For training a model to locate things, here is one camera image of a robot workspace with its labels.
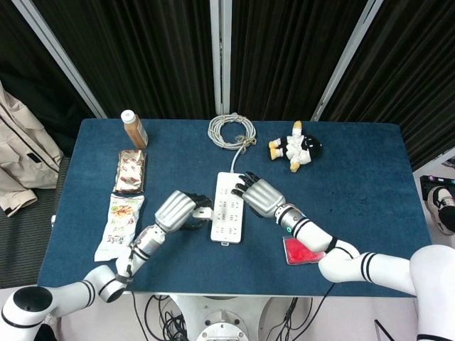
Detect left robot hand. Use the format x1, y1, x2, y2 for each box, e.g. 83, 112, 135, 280
154, 190, 215, 234

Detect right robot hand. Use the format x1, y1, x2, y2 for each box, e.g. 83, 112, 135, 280
230, 171, 287, 220

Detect white USB power adapter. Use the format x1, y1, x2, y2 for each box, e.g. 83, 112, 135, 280
191, 207, 214, 221

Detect white power strip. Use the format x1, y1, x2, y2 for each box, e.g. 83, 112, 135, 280
210, 171, 246, 247

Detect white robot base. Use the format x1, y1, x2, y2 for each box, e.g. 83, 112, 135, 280
166, 294, 278, 341

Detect blue table mat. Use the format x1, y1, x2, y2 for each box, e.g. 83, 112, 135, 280
37, 118, 443, 298

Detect black white plush toy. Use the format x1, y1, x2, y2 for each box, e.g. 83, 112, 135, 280
267, 120, 323, 174

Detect white noodle snack bag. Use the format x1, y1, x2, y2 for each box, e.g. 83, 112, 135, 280
93, 192, 146, 263

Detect silver red snack packet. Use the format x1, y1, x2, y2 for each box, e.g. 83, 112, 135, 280
113, 148, 147, 195

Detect red clear plastic case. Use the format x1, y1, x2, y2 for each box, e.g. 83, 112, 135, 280
282, 236, 327, 266

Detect brown bottle with white cap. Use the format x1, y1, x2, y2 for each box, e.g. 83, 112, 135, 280
120, 109, 149, 150

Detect black curtain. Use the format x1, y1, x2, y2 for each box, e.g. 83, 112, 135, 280
0, 0, 455, 171

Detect beige jacket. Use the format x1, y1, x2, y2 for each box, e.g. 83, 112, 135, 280
0, 80, 65, 218

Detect black white sneaker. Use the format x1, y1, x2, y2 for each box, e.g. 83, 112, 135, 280
426, 185, 455, 236

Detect white cable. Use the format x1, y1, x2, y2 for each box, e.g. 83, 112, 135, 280
207, 112, 257, 173

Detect black floor cables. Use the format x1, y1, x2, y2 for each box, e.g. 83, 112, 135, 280
131, 291, 193, 341

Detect grey metal frame post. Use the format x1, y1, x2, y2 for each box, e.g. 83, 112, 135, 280
208, 0, 232, 115
309, 0, 385, 122
10, 0, 108, 119

